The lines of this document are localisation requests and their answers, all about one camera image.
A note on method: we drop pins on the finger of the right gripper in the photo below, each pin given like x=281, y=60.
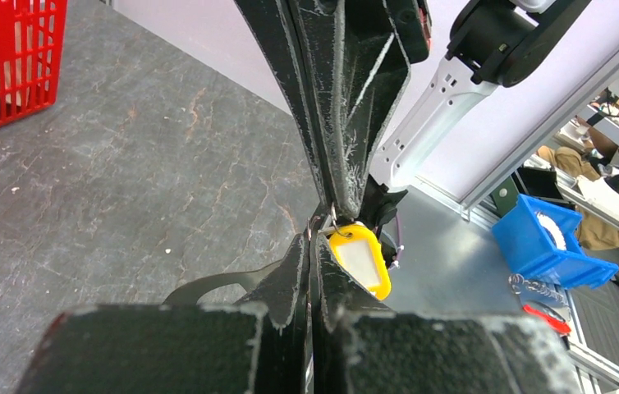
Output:
x=275, y=29
x=355, y=59

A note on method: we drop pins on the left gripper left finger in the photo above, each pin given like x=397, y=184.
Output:
x=281, y=357

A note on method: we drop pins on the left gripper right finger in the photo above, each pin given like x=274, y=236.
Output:
x=344, y=317

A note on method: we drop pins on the yellow key tag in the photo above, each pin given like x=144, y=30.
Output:
x=358, y=251

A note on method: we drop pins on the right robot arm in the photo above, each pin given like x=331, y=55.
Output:
x=492, y=44

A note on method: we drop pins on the red tag key bunch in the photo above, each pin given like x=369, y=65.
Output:
x=542, y=300

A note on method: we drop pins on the blue plastic bin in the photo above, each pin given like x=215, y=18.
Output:
x=537, y=239

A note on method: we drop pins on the red shopping basket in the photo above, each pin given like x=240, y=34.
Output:
x=31, y=44

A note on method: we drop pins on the seated person in background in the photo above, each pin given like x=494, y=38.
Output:
x=593, y=233

